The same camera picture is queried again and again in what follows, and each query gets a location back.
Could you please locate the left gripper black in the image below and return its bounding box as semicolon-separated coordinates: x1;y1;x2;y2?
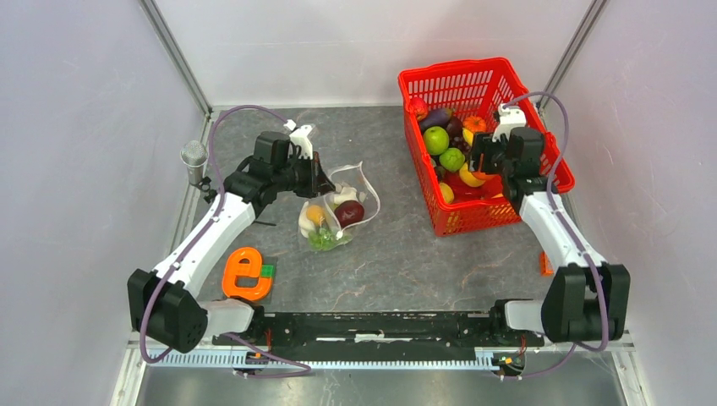
273;151;336;199

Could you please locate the orange tangerine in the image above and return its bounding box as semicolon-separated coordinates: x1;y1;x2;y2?
472;171;495;182

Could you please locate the yellow lemon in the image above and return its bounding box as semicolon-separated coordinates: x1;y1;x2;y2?
458;163;485;188

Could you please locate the yellow orange lemon fruit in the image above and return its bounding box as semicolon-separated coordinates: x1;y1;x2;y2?
305;205;326;227

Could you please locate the clear dotted zip top bag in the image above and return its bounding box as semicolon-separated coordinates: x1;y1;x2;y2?
298;162;381;251

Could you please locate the white mushroom toy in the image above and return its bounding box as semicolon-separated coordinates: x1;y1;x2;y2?
331;184;359;206

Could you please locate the dark red plum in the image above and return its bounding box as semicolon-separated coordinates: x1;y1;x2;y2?
334;200;365;228

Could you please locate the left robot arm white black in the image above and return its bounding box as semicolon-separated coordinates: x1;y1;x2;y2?
127;124;335;354

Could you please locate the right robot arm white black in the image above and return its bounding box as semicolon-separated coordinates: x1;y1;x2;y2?
468;127;631;352

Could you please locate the purple eggplant top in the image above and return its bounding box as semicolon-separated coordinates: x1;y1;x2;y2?
419;107;453;133

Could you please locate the orange pumpkin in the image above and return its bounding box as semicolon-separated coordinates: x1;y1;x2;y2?
462;115;487;134

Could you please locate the dark purple grape bunch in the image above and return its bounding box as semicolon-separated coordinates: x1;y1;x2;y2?
450;135;471;155

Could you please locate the green wrinkled cabbage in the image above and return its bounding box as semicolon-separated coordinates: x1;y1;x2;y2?
439;147;466;173

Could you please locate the small yellow fruit low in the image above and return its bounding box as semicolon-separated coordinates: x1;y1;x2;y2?
439;182;455;205

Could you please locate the red plastic basket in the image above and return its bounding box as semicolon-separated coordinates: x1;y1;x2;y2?
398;58;575;236

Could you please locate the grey microphone on stand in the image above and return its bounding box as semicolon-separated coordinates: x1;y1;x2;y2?
179;140;276;228

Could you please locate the green apple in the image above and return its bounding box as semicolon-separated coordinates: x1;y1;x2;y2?
423;126;450;156

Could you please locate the green small block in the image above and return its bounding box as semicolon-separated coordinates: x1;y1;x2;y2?
260;264;276;278

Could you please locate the small orange object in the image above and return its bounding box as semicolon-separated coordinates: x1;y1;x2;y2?
539;252;555;277

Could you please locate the orange letter e toy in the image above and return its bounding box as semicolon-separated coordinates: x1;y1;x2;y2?
222;247;275;302

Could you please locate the red apple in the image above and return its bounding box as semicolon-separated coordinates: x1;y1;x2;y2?
407;96;430;122

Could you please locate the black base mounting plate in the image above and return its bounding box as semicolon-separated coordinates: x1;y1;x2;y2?
239;311;545;361

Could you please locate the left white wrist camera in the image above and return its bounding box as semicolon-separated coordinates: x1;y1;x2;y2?
283;119;315;159

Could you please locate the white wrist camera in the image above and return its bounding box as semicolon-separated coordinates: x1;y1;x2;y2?
492;103;527;142
283;119;315;159

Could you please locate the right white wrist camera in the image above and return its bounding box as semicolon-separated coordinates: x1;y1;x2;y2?
492;103;527;142

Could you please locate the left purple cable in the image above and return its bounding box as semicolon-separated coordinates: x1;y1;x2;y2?
139;104;313;380

